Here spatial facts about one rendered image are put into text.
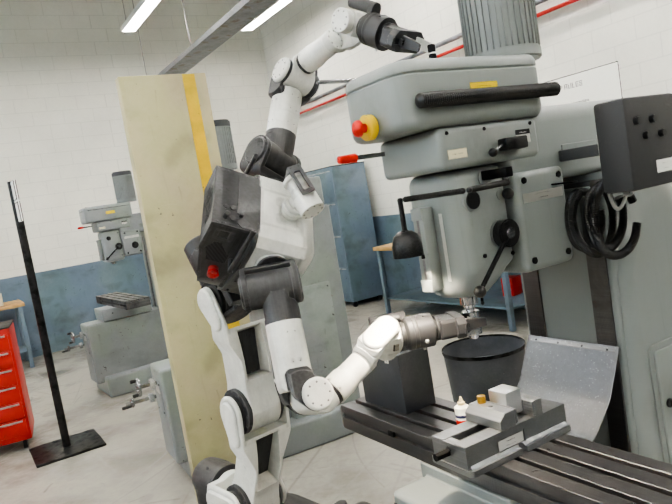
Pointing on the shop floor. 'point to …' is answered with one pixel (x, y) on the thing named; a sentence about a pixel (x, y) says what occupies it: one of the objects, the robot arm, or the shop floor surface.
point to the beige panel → (202, 126)
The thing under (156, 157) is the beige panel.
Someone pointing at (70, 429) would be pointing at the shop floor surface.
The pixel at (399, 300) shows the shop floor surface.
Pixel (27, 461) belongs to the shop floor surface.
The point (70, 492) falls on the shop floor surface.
